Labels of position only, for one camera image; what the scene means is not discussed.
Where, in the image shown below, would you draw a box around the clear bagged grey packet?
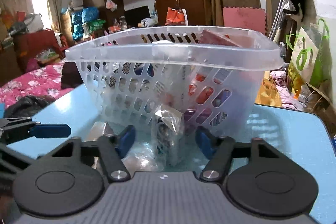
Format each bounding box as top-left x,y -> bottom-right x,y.
85,122 -> 114,141

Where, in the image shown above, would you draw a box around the patterned box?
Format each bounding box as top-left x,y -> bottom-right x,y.
151,104 -> 185,166

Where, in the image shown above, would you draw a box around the red item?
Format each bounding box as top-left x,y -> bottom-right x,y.
188,73 -> 214,105

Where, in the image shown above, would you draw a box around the pink floral bedding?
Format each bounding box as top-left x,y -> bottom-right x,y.
0,61 -> 73,107

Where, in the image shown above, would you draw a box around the yellow orange floral blanket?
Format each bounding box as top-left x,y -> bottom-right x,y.
255,77 -> 282,107

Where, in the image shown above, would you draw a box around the clear plastic perforated basket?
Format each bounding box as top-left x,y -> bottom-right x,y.
66,26 -> 283,136

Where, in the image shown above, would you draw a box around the green and white tote bag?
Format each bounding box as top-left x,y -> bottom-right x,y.
285,18 -> 331,88

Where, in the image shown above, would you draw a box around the pink foam mat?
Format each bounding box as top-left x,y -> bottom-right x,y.
223,7 -> 267,35

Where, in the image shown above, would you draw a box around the orange and white hanging bag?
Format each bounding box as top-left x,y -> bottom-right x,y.
165,7 -> 188,26

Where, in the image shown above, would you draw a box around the metal crutches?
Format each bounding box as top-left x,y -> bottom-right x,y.
268,0 -> 286,41

